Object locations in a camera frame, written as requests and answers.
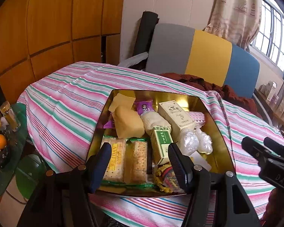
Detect clear plastic wrap ball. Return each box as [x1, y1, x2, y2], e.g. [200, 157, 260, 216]
[177, 128, 199, 156]

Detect green essential oil box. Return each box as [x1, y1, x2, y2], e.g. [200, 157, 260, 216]
[151, 126, 173, 166]

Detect orange snack bar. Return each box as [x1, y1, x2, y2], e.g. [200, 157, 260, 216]
[112, 106, 145, 139]

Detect cracker pack green wrapper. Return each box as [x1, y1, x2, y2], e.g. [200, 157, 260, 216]
[101, 135, 127, 183]

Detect white foam block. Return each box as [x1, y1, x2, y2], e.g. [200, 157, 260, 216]
[190, 151, 212, 171]

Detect purple snack packet lower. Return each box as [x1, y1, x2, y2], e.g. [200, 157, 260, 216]
[103, 120, 115, 129]

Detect purple snack packet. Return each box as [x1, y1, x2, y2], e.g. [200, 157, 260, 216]
[103, 120, 115, 129]
[134, 100, 154, 115]

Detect wooden desk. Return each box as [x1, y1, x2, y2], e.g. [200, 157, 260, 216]
[252, 89, 284, 129]

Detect dark red blanket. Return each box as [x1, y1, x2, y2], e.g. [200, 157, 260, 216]
[160, 73, 262, 118]

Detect cream carton box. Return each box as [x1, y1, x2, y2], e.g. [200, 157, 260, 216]
[157, 100, 195, 140]

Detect gold metal tin tray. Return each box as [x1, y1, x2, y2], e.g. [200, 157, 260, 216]
[88, 89, 234, 197]

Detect pink patterned roll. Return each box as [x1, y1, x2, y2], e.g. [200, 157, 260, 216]
[187, 111, 206, 127]

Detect cream rolled sock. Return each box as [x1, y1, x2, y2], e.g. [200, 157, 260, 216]
[140, 111, 171, 136]

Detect white box on desk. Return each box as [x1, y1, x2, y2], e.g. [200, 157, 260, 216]
[265, 81, 277, 101]

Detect yellow sponge cloth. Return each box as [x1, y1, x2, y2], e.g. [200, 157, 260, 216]
[109, 93, 135, 113]

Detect striped pink green cloth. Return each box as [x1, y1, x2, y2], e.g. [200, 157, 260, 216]
[18, 62, 284, 217]

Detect purple snack packet upper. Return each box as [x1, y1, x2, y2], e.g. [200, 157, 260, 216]
[134, 100, 154, 115]

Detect green stool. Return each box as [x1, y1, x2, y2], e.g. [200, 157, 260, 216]
[15, 154, 47, 199]

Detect glass jar yellow contents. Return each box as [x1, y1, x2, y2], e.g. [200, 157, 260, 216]
[0, 101, 21, 132]

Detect orange fruit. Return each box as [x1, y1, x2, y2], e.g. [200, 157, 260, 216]
[0, 134, 7, 150]

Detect barred window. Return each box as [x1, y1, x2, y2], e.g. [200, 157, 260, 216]
[250, 0, 284, 79]

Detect grey yellow blue chair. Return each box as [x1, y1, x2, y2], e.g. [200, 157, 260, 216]
[146, 23, 260, 98]

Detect beige patterned curtain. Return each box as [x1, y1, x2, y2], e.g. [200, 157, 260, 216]
[205, 0, 262, 50]

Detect wooden wardrobe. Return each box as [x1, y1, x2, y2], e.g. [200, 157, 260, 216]
[0, 0, 123, 103]

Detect black rolled mat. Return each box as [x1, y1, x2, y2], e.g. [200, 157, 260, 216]
[133, 11, 159, 56]

